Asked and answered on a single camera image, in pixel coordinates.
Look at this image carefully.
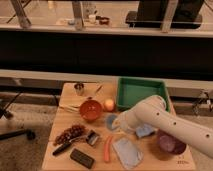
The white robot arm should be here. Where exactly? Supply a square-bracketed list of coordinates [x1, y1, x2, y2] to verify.
[112, 95, 213, 158]

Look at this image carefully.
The orange carrot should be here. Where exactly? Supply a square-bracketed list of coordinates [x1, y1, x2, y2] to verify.
[104, 135, 113, 163]

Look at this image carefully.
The orange ball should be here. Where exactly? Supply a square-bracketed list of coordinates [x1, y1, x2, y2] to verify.
[104, 99, 115, 111]

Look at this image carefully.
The blue sponge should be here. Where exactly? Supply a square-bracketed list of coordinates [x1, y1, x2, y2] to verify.
[136, 124, 155, 138]

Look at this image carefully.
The light blue cloth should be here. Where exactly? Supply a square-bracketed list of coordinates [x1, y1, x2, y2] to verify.
[113, 137, 143, 170]

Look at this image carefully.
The red bowl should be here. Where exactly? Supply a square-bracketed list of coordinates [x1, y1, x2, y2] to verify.
[79, 100, 103, 122]

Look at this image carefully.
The green plastic tray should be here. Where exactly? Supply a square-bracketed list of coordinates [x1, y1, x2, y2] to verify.
[116, 77, 170, 111]

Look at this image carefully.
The black rectangular block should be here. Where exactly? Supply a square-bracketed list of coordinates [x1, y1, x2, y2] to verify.
[70, 149, 95, 169]

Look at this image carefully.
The purple bowl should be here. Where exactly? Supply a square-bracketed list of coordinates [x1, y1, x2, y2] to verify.
[157, 130, 186, 155]

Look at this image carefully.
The bunch of dark grapes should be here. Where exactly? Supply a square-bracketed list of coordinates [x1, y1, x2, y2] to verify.
[53, 124, 86, 146]

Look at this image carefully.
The wooden cutting board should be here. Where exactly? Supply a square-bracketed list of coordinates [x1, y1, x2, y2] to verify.
[58, 82, 118, 114]

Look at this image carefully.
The metal cup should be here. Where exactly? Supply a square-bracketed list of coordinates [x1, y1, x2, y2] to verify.
[74, 82, 84, 96]

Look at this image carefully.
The dark bowl on shelf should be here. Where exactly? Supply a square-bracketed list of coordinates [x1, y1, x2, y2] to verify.
[99, 17, 110, 25]

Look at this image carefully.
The white mug on shelf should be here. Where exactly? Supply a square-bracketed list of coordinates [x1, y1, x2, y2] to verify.
[89, 14, 96, 23]

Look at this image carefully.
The black monitor on shelf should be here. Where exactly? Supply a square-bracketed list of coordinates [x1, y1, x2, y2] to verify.
[125, 0, 204, 29]

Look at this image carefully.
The black handled knife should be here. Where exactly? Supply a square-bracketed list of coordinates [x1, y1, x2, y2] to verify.
[52, 135, 87, 156]

